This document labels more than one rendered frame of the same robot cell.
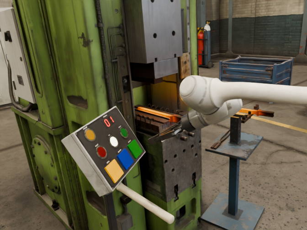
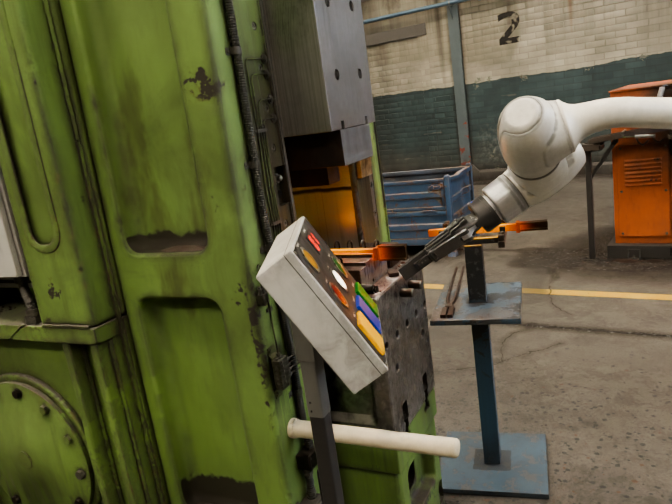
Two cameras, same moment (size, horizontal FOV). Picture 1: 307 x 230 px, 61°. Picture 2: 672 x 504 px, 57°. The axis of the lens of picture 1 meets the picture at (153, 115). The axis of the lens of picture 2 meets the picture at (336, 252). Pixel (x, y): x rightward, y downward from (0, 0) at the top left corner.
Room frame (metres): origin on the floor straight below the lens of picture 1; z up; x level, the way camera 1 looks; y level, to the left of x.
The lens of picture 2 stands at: (-0.07, 0.60, 1.43)
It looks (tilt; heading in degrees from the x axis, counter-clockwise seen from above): 13 degrees down; 340
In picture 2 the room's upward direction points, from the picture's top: 8 degrees counter-clockwise
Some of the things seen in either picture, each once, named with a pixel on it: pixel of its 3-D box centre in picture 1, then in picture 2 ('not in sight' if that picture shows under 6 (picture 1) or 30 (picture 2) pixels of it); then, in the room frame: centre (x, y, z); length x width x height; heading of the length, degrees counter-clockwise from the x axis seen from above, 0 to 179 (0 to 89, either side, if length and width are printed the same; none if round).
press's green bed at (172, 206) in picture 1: (159, 200); (347, 466); (1.72, 0.01, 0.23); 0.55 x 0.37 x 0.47; 42
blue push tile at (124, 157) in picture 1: (124, 159); (366, 316); (1.03, 0.14, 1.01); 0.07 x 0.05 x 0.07; 157
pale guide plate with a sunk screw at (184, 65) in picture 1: (184, 65); (361, 150); (1.83, -0.25, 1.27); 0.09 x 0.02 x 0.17; 132
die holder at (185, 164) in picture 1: (155, 148); (328, 342); (1.72, 0.01, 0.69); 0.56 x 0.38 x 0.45; 42
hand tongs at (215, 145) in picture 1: (228, 133); (454, 288); (1.92, -0.59, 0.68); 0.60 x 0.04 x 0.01; 142
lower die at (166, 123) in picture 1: (147, 117); (310, 268); (1.68, 0.04, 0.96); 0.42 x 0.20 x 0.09; 42
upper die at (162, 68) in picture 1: (142, 65); (292, 150); (1.68, 0.04, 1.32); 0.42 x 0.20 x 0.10; 42
